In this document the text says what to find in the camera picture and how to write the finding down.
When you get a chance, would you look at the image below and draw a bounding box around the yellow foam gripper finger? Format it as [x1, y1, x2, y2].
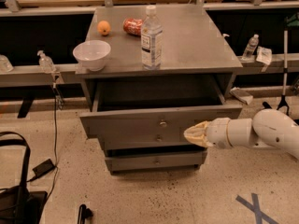
[186, 120, 209, 134]
[184, 133, 211, 147]

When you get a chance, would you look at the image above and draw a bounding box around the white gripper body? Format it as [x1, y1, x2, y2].
[206, 118, 232, 149]

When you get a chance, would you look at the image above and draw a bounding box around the grey top drawer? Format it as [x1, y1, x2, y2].
[80, 74, 242, 141]

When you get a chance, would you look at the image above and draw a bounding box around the grey drawer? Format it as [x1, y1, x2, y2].
[105, 150, 207, 173]
[80, 74, 242, 141]
[99, 133, 190, 150]

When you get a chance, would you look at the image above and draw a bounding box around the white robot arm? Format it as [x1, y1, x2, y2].
[184, 109, 299, 159]

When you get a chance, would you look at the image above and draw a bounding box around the grey bottom drawer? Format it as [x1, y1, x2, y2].
[105, 150, 207, 173]

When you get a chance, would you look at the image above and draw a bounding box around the grey middle drawer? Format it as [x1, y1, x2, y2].
[99, 133, 190, 150]

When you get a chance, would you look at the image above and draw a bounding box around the grey drawer cabinet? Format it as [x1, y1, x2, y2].
[74, 4, 244, 176]

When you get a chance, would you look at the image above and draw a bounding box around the grey block on floor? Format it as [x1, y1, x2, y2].
[230, 87, 253, 105]

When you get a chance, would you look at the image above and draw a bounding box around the white pole with black base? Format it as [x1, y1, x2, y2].
[276, 16, 299, 117]

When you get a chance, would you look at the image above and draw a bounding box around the white paper packet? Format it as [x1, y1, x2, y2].
[256, 46, 272, 72]

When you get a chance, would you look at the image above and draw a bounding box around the small background water bottle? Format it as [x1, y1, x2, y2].
[242, 35, 259, 61]

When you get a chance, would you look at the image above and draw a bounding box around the clear plastic water bottle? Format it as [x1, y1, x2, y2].
[141, 5, 163, 70]

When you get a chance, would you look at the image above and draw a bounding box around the red soda can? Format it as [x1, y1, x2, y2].
[122, 18, 143, 36]

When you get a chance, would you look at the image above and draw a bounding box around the white bowl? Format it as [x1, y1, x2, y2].
[73, 40, 111, 71]

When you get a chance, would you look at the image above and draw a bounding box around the black object at bottom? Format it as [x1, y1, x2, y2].
[77, 204, 93, 224]

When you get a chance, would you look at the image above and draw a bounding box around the orange fruit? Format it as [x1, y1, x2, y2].
[97, 21, 111, 36]

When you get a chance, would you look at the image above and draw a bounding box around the black power adapter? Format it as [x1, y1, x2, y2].
[33, 159, 55, 178]

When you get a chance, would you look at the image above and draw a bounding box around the clear sanitizer pump bottle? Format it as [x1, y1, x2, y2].
[37, 50, 56, 74]

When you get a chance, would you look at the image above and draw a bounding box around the black cable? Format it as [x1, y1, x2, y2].
[26, 82, 64, 203]

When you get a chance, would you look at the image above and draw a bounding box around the black bag with strap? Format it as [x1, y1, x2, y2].
[0, 132, 48, 224]

